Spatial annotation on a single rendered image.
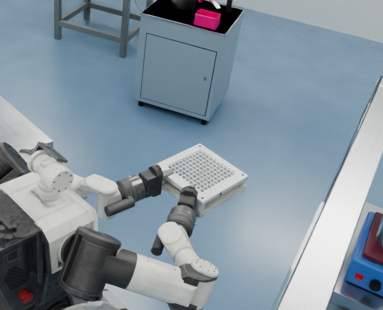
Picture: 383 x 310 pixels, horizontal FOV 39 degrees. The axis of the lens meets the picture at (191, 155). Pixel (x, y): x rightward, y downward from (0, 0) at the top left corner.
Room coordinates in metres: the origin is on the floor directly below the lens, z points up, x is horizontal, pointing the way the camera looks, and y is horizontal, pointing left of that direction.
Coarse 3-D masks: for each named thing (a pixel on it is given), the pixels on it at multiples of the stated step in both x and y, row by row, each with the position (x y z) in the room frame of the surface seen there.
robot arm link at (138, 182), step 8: (152, 168) 1.44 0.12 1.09; (160, 168) 1.44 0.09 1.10; (128, 176) 1.40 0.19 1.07; (136, 176) 1.41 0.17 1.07; (144, 176) 1.41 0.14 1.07; (152, 176) 1.42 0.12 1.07; (160, 176) 1.43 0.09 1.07; (136, 184) 1.37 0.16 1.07; (144, 184) 1.40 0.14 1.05; (152, 184) 1.41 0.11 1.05; (160, 184) 1.43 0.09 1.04; (136, 192) 1.35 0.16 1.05; (144, 192) 1.37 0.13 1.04; (152, 192) 1.41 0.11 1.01; (160, 192) 1.44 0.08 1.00; (136, 200) 1.35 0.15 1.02
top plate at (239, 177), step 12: (180, 156) 1.60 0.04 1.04; (216, 156) 1.64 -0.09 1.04; (168, 168) 1.52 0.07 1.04; (168, 180) 1.47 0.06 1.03; (180, 180) 1.46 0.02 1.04; (228, 180) 1.51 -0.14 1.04; (240, 180) 1.52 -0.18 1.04; (204, 192) 1.42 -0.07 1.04; (216, 192) 1.43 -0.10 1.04; (204, 204) 1.38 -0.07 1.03
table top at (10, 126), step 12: (0, 96) 2.09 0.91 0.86; (0, 108) 1.99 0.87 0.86; (12, 108) 2.00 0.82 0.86; (0, 120) 1.90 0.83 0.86; (12, 120) 1.92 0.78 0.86; (24, 120) 1.93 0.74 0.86; (0, 132) 1.81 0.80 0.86; (12, 132) 1.83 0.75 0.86; (24, 132) 1.84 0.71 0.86; (36, 132) 1.86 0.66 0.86; (12, 144) 1.75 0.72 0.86; (24, 144) 1.76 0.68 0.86; (36, 144) 1.78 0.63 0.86
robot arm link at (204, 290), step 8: (176, 256) 1.08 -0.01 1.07; (184, 256) 1.06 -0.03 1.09; (192, 256) 1.06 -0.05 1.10; (176, 264) 1.07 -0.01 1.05; (216, 280) 0.96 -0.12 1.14; (200, 288) 0.92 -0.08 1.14; (208, 288) 0.93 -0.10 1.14; (200, 296) 0.91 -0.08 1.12; (208, 296) 0.93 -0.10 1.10; (200, 304) 0.91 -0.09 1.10
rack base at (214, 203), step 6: (162, 186) 1.48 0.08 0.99; (168, 186) 1.47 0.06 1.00; (174, 186) 1.48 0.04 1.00; (174, 192) 1.45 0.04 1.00; (228, 192) 1.50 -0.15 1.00; (234, 192) 1.51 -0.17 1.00; (240, 192) 1.54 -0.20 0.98; (216, 198) 1.46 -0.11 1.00; (222, 198) 1.46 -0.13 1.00; (228, 198) 1.48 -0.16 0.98; (210, 204) 1.42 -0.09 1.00; (216, 204) 1.43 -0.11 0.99; (198, 210) 1.38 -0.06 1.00; (204, 210) 1.38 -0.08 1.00; (210, 210) 1.41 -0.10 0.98; (198, 216) 1.37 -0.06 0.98
